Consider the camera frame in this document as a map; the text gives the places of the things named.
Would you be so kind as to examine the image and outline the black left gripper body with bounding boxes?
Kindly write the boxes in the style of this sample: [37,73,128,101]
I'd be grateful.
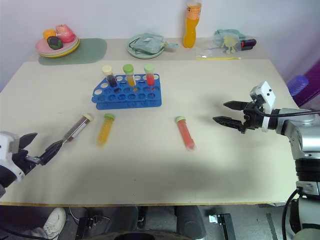
[11,147,42,175]

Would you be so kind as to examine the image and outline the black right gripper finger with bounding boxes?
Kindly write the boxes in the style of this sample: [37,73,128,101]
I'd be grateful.
[223,100,248,111]
[212,115,245,131]

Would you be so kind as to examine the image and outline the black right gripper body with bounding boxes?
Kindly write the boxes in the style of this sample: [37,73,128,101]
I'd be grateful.
[238,100,266,135]

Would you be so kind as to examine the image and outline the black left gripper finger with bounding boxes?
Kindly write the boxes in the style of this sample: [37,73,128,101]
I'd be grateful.
[19,132,39,151]
[39,138,65,166]

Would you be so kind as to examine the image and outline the brown liquid tube cream cap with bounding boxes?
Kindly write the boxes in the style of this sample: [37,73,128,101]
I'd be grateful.
[62,113,95,144]

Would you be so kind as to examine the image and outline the red liquid tube green cap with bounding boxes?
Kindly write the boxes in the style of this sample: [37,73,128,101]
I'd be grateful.
[175,116,197,152]
[143,63,157,87]

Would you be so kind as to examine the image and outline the yellow liquid tube green cap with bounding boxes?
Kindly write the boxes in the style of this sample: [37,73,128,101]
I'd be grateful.
[96,113,116,148]
[122,63,138,92]

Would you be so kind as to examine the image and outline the dark liquid tube cream cap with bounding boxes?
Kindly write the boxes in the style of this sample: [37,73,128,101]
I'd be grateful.
[100,64,119,88]

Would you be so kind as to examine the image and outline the blue test tube rack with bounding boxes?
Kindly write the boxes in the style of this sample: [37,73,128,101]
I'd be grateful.
[91,73,163,111]

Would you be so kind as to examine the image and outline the thin yellow stick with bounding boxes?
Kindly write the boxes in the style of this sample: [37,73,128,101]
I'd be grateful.
[195,56,244,61]

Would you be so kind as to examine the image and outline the yellow-green toy figure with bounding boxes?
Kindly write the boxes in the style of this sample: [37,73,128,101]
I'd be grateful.
[220,35,240,54]

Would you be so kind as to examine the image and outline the clear plastic bag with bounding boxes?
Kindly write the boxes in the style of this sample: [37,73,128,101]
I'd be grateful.
[194,32,245,58]

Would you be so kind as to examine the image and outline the black and red item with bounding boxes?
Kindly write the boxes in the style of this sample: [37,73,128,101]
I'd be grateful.
[240,38,257,49]

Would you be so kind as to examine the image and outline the white sneaker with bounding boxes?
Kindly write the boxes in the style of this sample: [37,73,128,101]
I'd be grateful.
[42,207,67,240]

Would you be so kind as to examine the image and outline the purple translucent panel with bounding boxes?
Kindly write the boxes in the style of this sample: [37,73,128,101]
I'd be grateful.
[287,56,320,107]

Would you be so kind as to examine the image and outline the teal cloth item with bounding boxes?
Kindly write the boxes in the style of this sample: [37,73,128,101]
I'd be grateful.
[214,28,249,41]

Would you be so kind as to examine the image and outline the black box under table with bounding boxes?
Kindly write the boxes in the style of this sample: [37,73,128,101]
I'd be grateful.
[74,215,99,240]

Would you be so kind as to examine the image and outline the orange drink bottle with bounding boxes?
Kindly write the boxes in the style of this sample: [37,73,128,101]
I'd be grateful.
[182,0,203,49]

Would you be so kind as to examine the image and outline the pink plate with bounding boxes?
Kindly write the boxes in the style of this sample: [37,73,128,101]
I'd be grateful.
[34,34,80,55]

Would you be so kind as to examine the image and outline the light green plate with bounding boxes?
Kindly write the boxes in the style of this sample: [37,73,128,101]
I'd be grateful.
[37,37,80,57]

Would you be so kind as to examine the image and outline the yellow plate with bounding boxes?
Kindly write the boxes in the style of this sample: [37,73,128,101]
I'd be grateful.
[39,38,81,59]

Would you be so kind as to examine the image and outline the dark green toy food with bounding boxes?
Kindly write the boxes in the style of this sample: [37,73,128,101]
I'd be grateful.
[47,35,63,50]

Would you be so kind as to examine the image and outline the dark grey rounded shape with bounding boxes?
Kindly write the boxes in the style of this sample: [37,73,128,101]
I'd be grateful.
[174,205,207,240]

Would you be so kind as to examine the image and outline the green placemat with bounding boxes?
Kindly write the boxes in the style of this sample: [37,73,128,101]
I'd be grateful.
[38,37,108,67]

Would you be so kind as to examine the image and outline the orange toy food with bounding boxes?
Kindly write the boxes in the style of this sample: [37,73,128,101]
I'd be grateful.
[42,29,57,41]

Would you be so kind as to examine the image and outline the pink toy food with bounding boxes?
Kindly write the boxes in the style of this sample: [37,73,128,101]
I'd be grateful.
[55,23,76,44]

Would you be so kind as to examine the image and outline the pale green round plate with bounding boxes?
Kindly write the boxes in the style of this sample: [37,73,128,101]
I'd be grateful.
[126,34,166,60]

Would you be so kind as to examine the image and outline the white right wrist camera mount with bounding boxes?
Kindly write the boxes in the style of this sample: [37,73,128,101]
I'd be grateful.
[249,81,277,133]

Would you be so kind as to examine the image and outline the blue-purple corrugated hose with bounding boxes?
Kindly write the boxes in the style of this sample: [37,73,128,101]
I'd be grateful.
[286,74,310,96]

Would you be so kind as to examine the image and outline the black metal bracket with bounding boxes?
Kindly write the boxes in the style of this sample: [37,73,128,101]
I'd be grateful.
[208,212,236,240]

